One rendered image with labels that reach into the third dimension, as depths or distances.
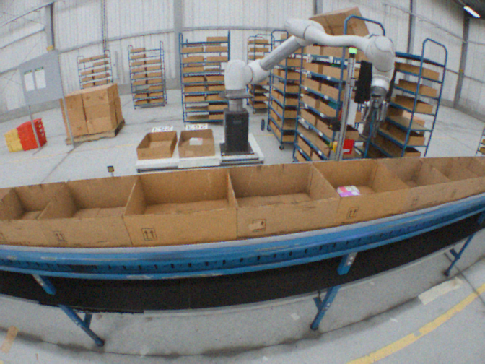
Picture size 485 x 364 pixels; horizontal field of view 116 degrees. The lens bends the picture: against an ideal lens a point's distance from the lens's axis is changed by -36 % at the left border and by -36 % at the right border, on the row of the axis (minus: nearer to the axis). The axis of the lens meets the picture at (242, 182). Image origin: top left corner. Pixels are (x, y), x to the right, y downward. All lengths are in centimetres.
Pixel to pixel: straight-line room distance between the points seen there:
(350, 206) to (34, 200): 152
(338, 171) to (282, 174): 30
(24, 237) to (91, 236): 37
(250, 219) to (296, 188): 41
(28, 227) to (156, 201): 61
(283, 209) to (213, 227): 25
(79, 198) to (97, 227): 38
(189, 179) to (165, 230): 30
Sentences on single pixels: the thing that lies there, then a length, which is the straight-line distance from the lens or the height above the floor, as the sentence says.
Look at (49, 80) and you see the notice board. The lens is 529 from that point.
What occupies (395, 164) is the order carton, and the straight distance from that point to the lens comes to 147.
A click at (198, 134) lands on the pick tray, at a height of 80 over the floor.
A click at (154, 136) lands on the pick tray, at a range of 227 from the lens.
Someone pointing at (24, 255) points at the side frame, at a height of 91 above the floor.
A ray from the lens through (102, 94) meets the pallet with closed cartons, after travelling 518.
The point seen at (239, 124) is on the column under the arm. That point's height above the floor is 99.
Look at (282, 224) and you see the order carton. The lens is 88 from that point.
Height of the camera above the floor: 153
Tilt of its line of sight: 31 degrees down
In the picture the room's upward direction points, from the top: 1 degrees clockwise
